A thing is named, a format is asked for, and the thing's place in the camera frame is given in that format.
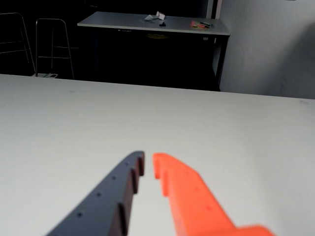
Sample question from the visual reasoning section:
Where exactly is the grey top desk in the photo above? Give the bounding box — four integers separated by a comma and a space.
77, 11, 231, 91

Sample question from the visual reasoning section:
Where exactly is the colourful marker pile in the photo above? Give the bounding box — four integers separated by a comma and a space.
189, 21, 213, 29

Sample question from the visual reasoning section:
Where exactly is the metal frame stool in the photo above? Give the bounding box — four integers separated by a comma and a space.
35, 18, 75, 79
0, 12, 35, 72

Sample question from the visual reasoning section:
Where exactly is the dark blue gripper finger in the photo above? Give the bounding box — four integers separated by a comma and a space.
45, 150, 146, 236

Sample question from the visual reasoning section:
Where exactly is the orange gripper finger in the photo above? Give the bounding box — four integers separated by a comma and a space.
152, 152, 276, 236

